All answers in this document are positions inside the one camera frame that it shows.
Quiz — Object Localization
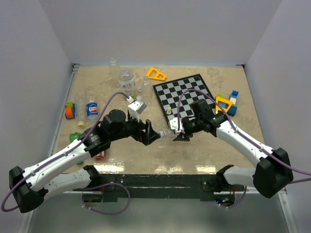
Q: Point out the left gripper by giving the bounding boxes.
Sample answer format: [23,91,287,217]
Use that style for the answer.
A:
[110,111,160,145]

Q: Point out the white crushed bottle cap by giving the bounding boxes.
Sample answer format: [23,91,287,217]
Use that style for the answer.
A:
[159,131,166,138]

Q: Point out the grapefruit tea bottle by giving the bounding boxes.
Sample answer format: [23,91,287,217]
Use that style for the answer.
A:
[119,68,136,99]

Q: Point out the clear Pocari bottle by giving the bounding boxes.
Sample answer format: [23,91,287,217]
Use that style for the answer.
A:
[109,57,121,86]

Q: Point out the clear slim bottle white cap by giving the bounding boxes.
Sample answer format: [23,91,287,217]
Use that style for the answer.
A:
[141,76,153,105]

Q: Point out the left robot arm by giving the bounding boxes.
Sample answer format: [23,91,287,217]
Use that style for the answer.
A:
[9,109,161,213]

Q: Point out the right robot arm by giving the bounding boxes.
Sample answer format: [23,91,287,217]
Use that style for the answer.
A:
[169,100,294,198]

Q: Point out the red label tea bottle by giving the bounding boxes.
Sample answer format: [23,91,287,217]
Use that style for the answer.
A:
[94,150,107,161]

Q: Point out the Pepsi label bottle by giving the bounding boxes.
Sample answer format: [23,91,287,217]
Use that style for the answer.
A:
[86,98,98,120]

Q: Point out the green plastic bottle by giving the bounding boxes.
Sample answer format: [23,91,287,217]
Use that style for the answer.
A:
[69,132,84,166]

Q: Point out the clear bottle yellow cap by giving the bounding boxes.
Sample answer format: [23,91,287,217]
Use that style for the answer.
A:
[75,92,85,128]

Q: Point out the white chess piece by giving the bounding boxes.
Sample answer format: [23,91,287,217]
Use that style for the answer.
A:
[166,106,172,115]

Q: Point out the chessboard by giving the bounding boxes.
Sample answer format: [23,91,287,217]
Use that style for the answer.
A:
[152,73,218,128]

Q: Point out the yellow triangle toy right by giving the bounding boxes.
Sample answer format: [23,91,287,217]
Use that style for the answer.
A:
[215,96,233,114]

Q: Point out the yellow triangle toy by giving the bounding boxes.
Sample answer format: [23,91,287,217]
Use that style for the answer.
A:
[215,96,233,114]
[146,67,167,82]

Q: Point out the blue toy blocks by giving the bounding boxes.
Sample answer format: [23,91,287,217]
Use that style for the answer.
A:
[217,90,239,117]

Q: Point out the yellow triangle toy far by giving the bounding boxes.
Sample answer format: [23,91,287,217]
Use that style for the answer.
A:
[146,67,167,82]

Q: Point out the colourful toy car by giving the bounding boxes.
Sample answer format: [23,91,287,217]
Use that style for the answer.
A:
[65,102,75,119]

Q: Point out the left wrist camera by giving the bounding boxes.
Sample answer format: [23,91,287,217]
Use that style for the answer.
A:
[127,97,147,121]

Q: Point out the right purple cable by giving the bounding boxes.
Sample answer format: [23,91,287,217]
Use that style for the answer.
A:
[176,88,311,184]

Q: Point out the purple cable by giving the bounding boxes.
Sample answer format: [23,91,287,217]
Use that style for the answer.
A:
[1,92,132,212]
[82,182,132,215]
[176,88,311,184]

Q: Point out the black table front rail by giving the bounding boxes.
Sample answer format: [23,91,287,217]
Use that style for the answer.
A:
[82,173,246,202]

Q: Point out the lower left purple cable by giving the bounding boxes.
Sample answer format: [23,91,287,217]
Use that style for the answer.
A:
[82,182,132,215]

